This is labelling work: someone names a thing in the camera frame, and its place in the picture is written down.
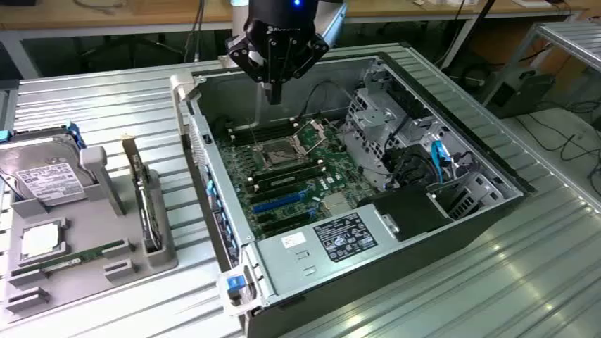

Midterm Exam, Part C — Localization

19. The black RAM slot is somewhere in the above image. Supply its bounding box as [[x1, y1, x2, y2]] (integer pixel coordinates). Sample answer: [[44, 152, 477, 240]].
[[253, 168, 328, 187], [251, 164, 327, 184], [233, 124, 301, 142], [231, 120, 296, 136], [231, 122, 297, 138], [244, 157, 323, 178], [228, 118, 295, 133], [247, 161, 325, 181]]

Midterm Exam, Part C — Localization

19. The blue expansion slot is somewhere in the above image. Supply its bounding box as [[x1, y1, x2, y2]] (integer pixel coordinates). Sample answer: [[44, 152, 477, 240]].
[[252, 192, 307, 215]]

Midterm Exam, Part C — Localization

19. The open black PC case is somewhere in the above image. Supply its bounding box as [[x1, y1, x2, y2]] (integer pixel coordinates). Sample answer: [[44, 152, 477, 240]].
[[168, 51, 536, 338]]

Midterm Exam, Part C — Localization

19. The metal disk bay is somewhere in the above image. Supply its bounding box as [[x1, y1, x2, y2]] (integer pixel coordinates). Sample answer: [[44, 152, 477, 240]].
[[425, 163, 525, 223]]

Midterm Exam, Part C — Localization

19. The metal drive cage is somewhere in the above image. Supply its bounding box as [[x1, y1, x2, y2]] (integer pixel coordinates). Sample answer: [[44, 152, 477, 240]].
[[343, 84, 454, 186]]

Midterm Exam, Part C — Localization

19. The black wire bundle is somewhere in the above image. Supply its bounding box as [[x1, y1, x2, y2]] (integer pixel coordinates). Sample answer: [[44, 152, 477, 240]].
[[383, 146, 436, 187]]

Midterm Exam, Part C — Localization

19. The CPU socket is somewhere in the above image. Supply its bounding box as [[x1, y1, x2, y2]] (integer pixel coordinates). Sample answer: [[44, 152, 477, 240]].
[[259, 139, 304, 168]]

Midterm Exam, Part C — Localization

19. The black graphics card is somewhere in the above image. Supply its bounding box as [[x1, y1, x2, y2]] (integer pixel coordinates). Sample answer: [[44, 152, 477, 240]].
[[119, 132, 165, 253]]

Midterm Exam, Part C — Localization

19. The metal socket cover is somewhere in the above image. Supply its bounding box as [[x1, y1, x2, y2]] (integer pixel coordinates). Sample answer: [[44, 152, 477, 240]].
[[291, 118, 327, 149]]

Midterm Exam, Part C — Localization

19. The silver hard disk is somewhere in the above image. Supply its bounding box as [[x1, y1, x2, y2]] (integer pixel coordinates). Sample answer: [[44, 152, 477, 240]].
[[0, 135, 91, 208]]

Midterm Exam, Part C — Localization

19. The silver CPU chip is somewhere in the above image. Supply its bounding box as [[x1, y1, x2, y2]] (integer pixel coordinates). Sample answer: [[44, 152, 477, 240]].
[[21, 223, 65, 255]]

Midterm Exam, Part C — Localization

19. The black plastic shroud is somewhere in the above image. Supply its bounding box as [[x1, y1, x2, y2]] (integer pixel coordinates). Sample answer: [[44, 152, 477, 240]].
[[356, 185, 456, 242]]

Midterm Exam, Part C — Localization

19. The installed RAM stick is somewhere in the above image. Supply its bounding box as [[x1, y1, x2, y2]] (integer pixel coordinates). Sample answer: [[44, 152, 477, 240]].
[[256, 168, 327, 187]]

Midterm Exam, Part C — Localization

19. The black coiled cable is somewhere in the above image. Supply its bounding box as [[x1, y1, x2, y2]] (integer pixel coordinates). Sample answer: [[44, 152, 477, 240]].
[[462, 65, 490, 89]]

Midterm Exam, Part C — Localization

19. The green motherboard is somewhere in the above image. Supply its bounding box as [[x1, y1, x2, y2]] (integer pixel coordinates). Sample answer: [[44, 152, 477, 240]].
[[216, 118, 377, 240]]

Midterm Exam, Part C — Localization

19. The grey hanging cable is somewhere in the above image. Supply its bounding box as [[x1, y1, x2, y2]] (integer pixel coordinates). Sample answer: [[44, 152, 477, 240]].
[[189, 0, 208, 63]]

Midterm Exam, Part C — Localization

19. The aluminium slat table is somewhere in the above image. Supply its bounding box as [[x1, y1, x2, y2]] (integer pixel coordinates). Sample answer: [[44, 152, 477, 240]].
[[513, 21, 601, 106]]

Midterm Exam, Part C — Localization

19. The silver chipset heatsink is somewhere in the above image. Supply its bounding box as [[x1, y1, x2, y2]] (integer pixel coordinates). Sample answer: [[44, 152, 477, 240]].
[[323, 195, 352, 213]]

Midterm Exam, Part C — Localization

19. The green RAM stick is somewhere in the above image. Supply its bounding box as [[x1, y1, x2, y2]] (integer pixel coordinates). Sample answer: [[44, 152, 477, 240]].
[[11, 244, 107, 276]]

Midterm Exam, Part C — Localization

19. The black box with handle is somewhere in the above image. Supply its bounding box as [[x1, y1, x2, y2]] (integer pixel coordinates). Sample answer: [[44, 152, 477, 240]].
[[482, 68, 558, 120]]

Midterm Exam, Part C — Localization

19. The wooden desk white frame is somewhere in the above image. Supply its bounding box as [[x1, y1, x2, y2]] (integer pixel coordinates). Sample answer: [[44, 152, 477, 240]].
[[0, 0, 588, 80]]

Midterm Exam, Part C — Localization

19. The blue data wire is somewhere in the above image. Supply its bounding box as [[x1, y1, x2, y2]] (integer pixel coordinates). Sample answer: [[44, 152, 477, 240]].
[[429, 139, 453, 184]]

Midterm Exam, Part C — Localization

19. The blue disk carrier bracket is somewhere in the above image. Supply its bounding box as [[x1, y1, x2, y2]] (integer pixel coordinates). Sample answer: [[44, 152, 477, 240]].
[[0, 120, 89, 149]]

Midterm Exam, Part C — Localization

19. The grey parts rack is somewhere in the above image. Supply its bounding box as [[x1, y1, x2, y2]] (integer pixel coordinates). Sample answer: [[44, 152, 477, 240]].
[[4, 146, 179, 315]]

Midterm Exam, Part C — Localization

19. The thin dark disk wire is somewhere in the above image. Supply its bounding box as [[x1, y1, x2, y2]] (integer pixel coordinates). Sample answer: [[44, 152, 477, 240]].
[[0, 169, 24, 205]]

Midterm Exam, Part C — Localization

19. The black looped cable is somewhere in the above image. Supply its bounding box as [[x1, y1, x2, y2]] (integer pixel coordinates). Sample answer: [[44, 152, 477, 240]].
[[300, 80, 355, 123]]

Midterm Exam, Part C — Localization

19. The grey metal power supply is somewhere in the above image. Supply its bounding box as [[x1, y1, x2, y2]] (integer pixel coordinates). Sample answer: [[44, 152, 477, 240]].
[[256, 204, 401, 299]]

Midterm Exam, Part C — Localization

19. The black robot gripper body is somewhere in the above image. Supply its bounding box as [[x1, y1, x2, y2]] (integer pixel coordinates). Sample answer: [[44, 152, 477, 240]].
[[244, 0, 321, 77]]

